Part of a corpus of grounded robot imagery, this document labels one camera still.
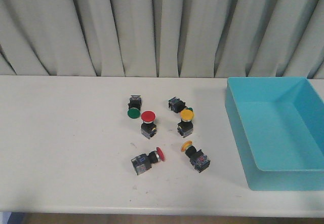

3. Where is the red push button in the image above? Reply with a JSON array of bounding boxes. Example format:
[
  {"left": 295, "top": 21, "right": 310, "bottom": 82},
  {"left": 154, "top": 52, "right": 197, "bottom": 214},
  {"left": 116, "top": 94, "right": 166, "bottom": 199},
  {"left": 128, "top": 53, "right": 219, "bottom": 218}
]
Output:
[
  {"left": 131, "top": 147, "right": 166, "bottom": 175},
  {"left": 141, "top": 110, "right": 157, "bottom": 139}
]

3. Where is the yellow push button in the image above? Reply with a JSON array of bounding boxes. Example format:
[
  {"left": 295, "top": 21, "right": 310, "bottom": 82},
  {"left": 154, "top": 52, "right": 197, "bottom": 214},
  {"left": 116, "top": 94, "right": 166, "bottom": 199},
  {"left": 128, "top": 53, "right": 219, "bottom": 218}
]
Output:
[
  {"left": 181, "top": 141, "right": 211, "bottom": 173},
  {"left": 177, "top": 109, "right": 194, "bottom": 138}
]

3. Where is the blue plastic box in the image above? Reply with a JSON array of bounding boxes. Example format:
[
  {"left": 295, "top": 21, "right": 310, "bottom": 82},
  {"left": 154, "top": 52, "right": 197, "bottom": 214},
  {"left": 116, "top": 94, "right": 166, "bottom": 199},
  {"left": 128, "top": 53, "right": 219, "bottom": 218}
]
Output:
[{"left": 225, "top": 77, "right": 323, "bottom": 191}]

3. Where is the green push button right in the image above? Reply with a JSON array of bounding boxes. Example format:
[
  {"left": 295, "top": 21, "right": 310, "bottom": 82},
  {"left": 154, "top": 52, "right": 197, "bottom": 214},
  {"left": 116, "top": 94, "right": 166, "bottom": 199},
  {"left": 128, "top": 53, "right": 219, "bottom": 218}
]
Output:
[{"left": 168, "top": 97, "right": 193, "bottom": 114}]

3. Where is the green push button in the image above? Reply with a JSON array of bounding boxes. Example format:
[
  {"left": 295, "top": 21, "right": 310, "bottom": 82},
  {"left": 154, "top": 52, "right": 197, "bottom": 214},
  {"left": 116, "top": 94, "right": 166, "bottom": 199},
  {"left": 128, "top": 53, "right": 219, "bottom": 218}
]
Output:
[
  {"left": 168, "top": 97, "right": 193, "bottom": 114},
  {"left": 127, "top": 95, "right": 142, "bottom": 119}
]

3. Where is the green push button left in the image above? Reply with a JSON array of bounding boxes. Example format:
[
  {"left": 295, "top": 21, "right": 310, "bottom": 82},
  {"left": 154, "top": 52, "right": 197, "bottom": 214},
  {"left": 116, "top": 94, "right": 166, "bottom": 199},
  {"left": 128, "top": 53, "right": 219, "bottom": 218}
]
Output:
[{"left": 127, "top": 95, "right": 142, "bottom": 119}]

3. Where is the red push button lying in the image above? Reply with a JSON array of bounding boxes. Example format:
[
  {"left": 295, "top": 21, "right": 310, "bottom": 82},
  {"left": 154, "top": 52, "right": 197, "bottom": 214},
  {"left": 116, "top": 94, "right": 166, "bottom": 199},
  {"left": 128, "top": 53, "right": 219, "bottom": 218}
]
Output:
[{"left": 131, "top": 147, "right": 166, "bottom": 175}]

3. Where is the yellow push button lying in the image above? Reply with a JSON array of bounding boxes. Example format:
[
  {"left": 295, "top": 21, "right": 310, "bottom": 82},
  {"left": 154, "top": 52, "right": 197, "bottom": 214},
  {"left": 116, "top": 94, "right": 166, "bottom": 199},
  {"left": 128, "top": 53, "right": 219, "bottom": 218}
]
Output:
[{"left": 181, "top": 141, "right": 211, "bottom": 173}]

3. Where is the grey pleated curtain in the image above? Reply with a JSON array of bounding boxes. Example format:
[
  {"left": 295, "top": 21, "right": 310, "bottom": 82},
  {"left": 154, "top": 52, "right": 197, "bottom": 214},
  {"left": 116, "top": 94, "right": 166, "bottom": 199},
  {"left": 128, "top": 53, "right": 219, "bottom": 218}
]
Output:
[{"left": 1, "top": 0, "right": 323, "bottom": 79}]

